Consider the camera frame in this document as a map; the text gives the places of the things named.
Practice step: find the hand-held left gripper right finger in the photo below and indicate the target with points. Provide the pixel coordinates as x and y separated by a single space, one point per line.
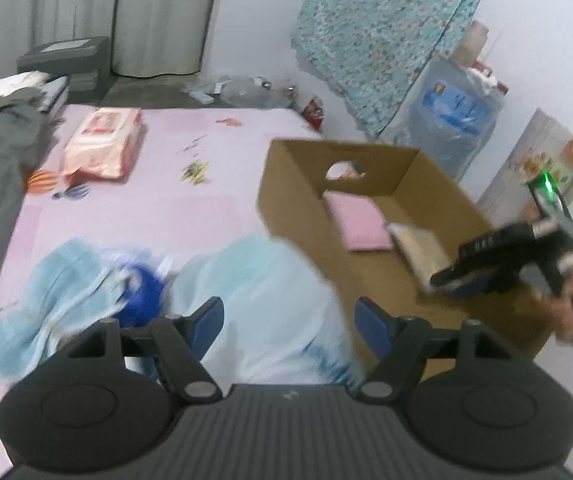
371 327

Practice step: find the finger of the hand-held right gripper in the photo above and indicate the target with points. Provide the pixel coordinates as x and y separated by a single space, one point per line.
496 247
476 285

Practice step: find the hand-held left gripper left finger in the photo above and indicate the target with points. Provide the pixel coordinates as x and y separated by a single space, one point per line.
206 325

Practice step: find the white plastic bag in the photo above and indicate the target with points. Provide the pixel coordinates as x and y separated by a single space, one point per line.
266 310

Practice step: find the beige cloth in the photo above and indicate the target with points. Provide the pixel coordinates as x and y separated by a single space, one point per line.
419 252

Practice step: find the pink cloth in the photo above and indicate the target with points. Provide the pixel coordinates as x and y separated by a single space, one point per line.
359 220

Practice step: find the cardboard box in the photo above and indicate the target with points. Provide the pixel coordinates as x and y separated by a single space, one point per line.
296 200

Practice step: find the blue checked towel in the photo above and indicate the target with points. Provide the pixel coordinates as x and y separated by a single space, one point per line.
61 290

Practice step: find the blue plastic bag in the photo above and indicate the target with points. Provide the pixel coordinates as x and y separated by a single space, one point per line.
144 292

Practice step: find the white printed appliance box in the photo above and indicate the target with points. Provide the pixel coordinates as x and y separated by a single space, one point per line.
536 160

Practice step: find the pink checked bed sheet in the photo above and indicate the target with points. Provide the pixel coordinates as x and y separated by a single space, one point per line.
176 220

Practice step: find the clear plastic storage bag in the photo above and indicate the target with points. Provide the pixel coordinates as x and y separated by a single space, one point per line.
451 110

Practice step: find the yellow candy wrapper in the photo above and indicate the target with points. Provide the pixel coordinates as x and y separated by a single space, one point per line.
195 171

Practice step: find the blue striped wrapper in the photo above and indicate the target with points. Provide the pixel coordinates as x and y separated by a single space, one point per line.
72 191

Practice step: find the pink wet wipes pack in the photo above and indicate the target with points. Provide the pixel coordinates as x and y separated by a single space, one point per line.
104 142

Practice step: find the orange striped wrapper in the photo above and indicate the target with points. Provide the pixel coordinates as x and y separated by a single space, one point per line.
42 181

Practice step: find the turquoise floral cloth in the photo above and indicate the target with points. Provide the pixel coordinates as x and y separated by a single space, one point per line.
381 30

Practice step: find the black box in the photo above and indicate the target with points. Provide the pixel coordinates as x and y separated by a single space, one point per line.
66 65

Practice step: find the grey curtain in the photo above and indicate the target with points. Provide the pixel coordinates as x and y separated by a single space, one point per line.
91 10

